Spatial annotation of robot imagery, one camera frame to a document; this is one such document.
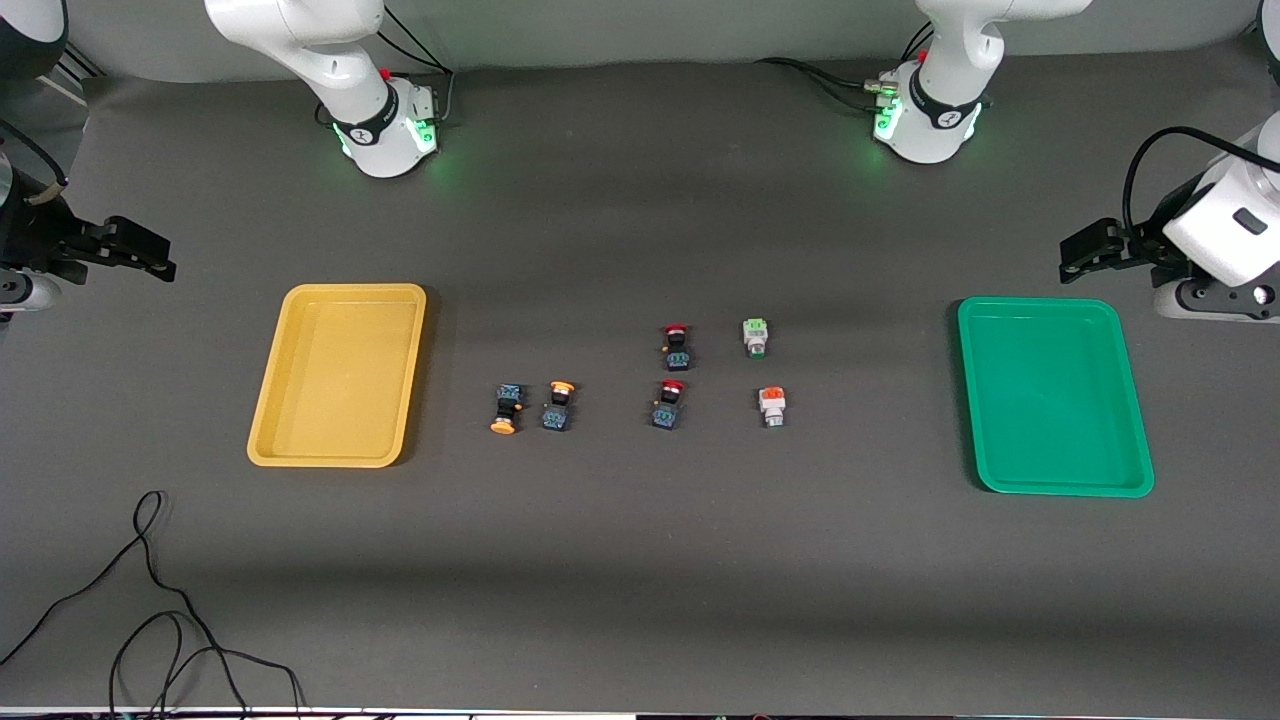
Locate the yellow mushroom push button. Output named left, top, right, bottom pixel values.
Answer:
left=541, top=379, right=578, bottom=433
left=489, top=383, right=528, bottom=436

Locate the green plastic tray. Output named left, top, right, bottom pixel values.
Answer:
left=957, top=296, right=1156, bottom=499

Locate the yellow plastic tray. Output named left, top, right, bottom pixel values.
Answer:
left=247, top=283, right=428, bottom=469

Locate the dark grey table mat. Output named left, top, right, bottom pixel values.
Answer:
left=0, top=35, right=1280, bottom=716

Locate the aluminium frame rail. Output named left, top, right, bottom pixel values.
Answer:
left=40, top=45, right=106, bottom=106

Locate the black right base cable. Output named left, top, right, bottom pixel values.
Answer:
left=375, top=5, right=456, bottom=126

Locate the black base cable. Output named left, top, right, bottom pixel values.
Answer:
left=375, top=5, right=456, bottom=126
left=753, top=22, right=936, bottom=113

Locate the black left base cable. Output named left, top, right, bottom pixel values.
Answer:
left=753, top=22, right=936, bottom=113

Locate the loose thin black cable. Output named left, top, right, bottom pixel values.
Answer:
left=0, top=489, right=306, bottom=720

